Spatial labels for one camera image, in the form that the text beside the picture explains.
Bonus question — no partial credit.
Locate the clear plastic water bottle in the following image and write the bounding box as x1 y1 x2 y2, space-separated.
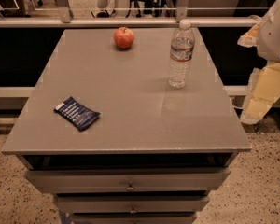
168 20 195 89

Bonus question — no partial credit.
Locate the metal glass railing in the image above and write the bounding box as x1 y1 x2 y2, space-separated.
0 0 259 28

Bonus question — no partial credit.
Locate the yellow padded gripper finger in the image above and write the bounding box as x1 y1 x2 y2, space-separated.
240 62 280 124

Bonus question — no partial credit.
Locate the blue snack packet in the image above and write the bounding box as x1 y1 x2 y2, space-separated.
54 97 100 132

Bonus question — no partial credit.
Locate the bottom grey drawer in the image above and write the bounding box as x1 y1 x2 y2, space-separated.
72 213 197 224

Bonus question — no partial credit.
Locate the top grey drawer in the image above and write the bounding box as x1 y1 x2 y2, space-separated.
25 168 231 194

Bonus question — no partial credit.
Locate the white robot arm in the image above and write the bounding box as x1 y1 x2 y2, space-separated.
237 0 280 124

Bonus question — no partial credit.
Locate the red apple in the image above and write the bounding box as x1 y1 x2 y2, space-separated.
113 27 134 49

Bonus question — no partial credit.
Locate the grey drawer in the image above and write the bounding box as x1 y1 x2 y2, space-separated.
72 213 197 224
25 168 231 194
53 196 209 214

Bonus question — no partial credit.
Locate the middle grey drawer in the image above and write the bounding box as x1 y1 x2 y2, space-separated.
53 196 209 214

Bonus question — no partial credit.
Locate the grey drawer cabinet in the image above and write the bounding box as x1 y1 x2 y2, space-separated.
1 27 252 224

